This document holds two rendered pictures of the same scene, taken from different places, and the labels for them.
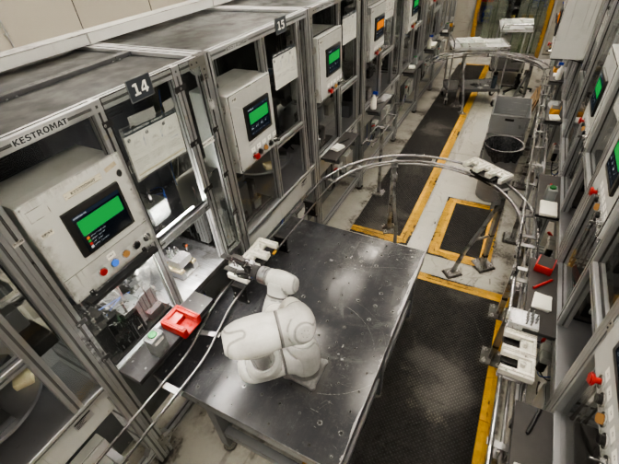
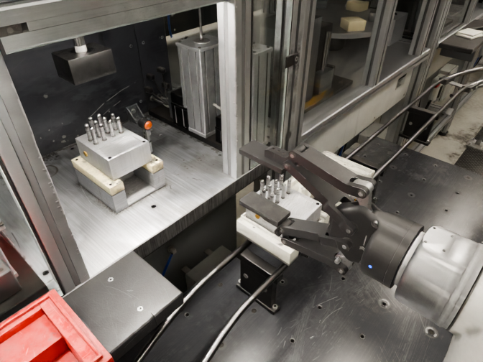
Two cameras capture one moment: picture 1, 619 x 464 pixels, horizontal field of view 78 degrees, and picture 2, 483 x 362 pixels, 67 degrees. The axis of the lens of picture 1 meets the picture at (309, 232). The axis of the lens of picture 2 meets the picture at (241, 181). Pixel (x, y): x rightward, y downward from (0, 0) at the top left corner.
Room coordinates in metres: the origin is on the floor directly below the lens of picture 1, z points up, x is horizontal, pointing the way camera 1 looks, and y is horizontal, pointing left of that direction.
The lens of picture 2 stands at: (1.08, 0.39, 1.42)
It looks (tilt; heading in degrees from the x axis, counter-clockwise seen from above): 38 degrees down; 12
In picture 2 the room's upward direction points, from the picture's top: straight up
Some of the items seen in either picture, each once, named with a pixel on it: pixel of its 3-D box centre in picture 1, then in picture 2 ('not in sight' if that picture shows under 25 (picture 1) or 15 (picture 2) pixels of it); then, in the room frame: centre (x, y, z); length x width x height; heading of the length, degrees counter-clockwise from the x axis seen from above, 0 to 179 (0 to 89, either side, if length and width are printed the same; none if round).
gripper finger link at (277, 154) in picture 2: not in sight; (284, 151); (1.45, 0.41, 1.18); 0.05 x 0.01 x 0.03; 60
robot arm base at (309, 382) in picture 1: (307, 363); not in sight; (1.10, 0.07, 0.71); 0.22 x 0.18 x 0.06; 150
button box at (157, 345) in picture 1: (155, 342); not in sight; (1.12, 0.78, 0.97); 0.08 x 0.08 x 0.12; 60
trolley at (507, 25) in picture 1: (511, 49); not in sight; (6.99, -3.78, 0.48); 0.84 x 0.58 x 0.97; 158
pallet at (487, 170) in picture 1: (486, 172); not in sight; (2.56, -1.44, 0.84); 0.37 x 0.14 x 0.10; 28
